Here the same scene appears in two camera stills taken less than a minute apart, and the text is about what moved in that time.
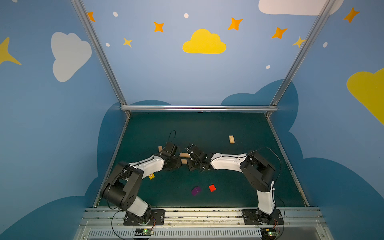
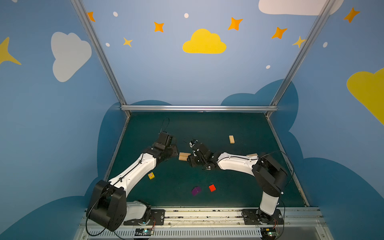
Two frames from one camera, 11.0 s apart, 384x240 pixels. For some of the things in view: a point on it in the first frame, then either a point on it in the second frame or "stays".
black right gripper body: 194,152 stays
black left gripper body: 169,149 to 167,141
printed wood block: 184,155 stays
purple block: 195,190 stays
